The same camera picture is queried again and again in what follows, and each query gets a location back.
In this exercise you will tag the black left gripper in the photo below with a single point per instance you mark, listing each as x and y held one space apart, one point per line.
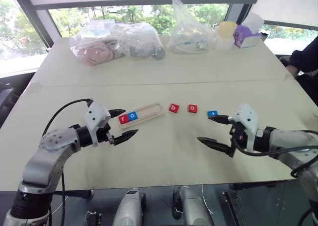
103 134

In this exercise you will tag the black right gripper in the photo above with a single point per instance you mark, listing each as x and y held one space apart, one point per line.
238 134

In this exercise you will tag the red letter tile o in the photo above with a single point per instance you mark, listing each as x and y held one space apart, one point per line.
192 108

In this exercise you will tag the red letter tile b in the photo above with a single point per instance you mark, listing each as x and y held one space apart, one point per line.
174 108

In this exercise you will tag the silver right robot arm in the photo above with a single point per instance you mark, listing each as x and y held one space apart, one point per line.
293 140

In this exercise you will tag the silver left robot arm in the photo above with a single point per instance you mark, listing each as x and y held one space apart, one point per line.
44 159

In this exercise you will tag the red letter tile r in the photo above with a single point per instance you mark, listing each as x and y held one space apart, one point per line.
123 119

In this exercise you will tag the blue letter tile o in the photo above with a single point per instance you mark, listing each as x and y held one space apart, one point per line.
133 116

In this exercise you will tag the blue letter tile t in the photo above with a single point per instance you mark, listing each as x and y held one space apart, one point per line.
213 113

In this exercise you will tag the wooden letter tray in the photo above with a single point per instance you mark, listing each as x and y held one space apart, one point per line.
159 110

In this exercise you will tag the plastic bag with pink items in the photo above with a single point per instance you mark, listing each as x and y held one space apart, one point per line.
94 49

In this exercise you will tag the grey rounded shell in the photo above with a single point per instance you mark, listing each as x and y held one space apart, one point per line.
130 208
195 208

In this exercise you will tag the plastic bag with grey items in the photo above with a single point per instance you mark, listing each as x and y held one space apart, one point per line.
144 44

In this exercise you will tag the white cup with yellow lid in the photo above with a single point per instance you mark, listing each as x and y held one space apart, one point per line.
224 36

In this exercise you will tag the purple tissue box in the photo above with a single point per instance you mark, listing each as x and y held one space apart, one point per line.
244 37

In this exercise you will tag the tall clear plastic bag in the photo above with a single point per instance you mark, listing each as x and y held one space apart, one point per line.
186 37

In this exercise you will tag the person in dark clothing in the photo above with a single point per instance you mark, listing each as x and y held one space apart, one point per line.
308 59

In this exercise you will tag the black office chair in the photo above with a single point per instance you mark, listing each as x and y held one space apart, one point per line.
7 97

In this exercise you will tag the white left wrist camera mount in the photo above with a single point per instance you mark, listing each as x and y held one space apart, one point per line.
95 115

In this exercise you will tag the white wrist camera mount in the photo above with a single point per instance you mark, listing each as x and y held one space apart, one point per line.
246 116
95 115

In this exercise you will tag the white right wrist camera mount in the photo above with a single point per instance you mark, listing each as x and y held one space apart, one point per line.
246 116

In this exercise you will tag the black metal frame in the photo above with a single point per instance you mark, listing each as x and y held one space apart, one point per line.
231 206

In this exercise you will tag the small black metal bracket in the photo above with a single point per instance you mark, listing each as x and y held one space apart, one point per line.
93 217

